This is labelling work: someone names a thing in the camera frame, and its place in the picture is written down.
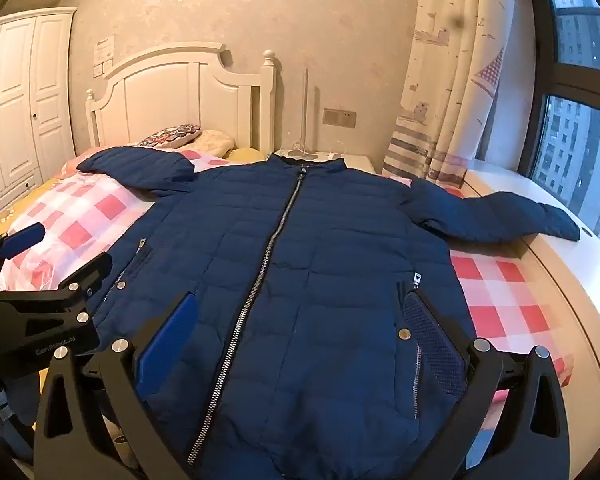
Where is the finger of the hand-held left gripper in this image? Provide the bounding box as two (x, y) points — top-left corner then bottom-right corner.
(0, 251), (114, 333)
(0, 221), (47, 291)

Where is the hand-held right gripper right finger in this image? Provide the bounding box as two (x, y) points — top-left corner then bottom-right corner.
(401, 287), (571, 480)

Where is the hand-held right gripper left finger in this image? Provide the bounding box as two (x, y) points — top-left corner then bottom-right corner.
(32, 292), (201, 480)

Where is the navy blue puffer jacket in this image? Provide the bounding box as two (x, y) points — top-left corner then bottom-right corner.
(76, 146), (581, 480)

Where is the red white checkered blanket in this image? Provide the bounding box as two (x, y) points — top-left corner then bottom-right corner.
(0, 149), (576, 401)

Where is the white wardrobe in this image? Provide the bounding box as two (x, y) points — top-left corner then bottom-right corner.
(0, 7), (78, 226)

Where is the patterned pillow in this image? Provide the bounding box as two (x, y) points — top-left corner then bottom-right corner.
(130, 124), (203, 150)

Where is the cream pillow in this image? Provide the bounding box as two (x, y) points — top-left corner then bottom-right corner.
(182, 130), (236, 158)

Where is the white window sill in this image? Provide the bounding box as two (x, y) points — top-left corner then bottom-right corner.
(462, 157), (600, 421)

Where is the white bed headboard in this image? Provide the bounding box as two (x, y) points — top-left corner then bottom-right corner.
(85, 42), (278, 158)

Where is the white nightstand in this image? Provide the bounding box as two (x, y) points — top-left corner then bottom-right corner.
(275, 147), (373, 176)

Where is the dark framed window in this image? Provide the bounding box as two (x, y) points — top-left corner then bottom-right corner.
(522, 0), (600, 246)

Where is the printed curtain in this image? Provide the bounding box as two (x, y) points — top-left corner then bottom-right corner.
(382, 0), (518, 191)

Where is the white pole stand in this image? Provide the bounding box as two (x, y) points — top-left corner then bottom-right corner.
(290, 69), (313, 156)

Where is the wall switch panel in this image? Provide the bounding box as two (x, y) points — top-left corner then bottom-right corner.
(323, 108), (357, 127)

